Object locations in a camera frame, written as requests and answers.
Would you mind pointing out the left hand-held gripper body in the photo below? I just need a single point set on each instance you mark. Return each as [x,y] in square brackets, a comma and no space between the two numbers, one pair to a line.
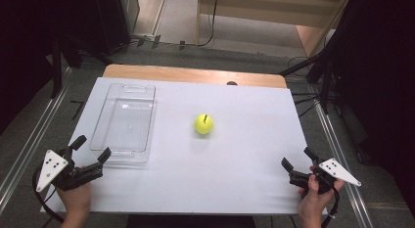
[65,175]

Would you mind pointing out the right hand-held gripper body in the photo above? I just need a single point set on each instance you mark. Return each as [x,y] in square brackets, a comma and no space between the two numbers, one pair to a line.
[339,171]

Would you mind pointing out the clear plastic container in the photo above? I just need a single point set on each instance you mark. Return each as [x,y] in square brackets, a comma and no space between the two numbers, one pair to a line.
[125,123]

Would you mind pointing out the yellow tennis ball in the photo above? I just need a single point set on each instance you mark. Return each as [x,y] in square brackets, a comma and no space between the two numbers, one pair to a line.
[204,124]

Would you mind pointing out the person's left hand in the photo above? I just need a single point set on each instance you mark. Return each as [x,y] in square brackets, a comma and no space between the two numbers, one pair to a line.
[76,202]

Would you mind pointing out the person's right hand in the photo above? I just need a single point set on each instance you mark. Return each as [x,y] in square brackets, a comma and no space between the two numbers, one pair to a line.
[313,202]

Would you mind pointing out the white table cover board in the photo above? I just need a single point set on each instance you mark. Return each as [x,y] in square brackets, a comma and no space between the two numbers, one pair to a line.
[228,172]

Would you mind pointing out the black tripod stand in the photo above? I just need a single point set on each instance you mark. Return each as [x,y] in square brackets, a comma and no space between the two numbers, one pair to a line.
[326,68]
[58,65]

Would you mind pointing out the dark round table grommet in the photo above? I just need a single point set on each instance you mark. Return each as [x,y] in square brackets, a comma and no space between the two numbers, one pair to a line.
[232,83]

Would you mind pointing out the person's dark clothing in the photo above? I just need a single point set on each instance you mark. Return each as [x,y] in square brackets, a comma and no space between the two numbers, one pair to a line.
[191,222]

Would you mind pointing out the wooden table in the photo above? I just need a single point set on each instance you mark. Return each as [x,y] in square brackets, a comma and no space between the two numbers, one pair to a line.
[182,73]

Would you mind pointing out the black cabinet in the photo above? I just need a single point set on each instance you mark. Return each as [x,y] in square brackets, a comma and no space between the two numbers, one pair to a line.
[114,19]

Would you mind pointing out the light wooden shelf unit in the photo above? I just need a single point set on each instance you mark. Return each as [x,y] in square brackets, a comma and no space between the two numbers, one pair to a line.
[261,12]

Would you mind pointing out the metal floor rail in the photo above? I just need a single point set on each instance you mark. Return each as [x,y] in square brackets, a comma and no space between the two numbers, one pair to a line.
[345,169]
[29,143]

